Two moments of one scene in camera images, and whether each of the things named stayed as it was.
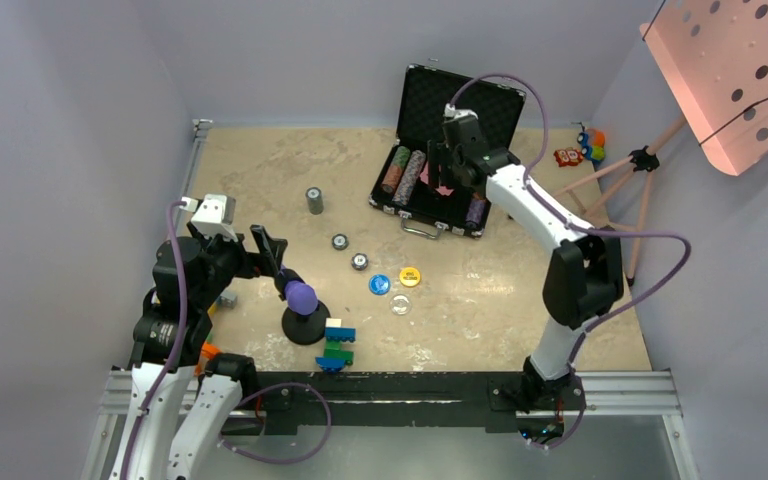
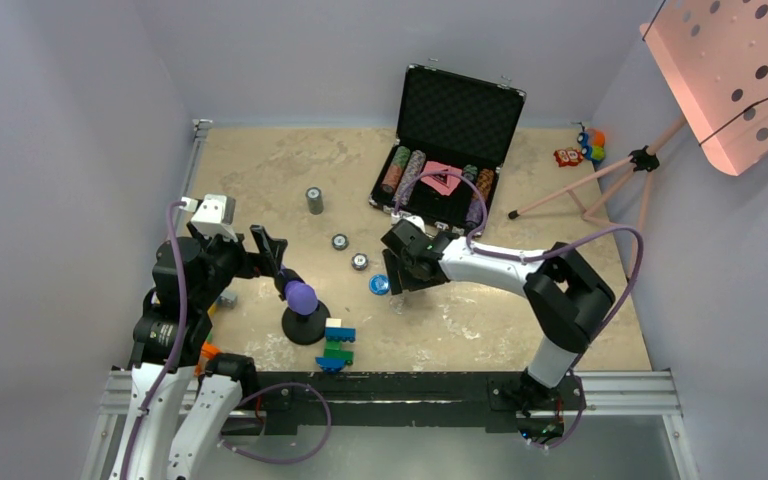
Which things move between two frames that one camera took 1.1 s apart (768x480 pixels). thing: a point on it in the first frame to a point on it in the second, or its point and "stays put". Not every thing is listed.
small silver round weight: (339, 241) stays put
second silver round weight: (359, 261) stays put
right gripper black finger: (440, 157) to (399, 284)
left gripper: (249, 265) stays put
